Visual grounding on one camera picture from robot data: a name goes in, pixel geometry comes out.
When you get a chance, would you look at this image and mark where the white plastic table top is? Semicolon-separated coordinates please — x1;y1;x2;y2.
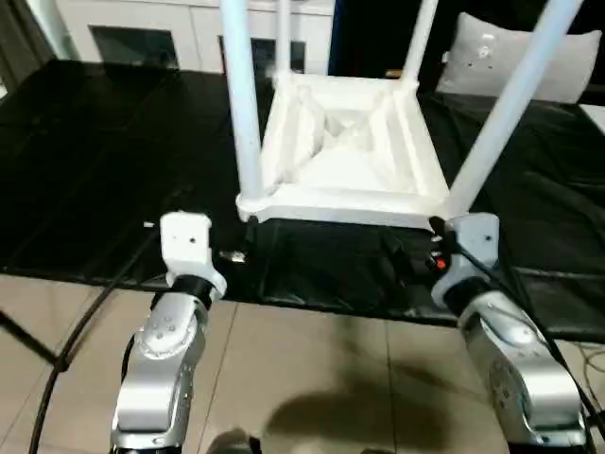
234;74;453;231

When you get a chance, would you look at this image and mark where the black work mat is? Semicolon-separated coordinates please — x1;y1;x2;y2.
0;59;605;343

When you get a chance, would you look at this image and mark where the black floor stand leg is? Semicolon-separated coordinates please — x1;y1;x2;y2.
0;310;69;370

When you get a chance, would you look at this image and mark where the white flat board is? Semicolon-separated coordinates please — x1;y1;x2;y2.
580;102;605;135

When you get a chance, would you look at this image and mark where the grey cushion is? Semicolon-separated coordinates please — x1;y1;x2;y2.
435;12;603;106

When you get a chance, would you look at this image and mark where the white cabinet with glass doors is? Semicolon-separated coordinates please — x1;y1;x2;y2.
55;0;337;77

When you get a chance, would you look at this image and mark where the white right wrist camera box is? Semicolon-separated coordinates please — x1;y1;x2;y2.
442;213;501;287

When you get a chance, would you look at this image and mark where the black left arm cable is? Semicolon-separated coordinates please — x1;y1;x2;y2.
26;225;167;454

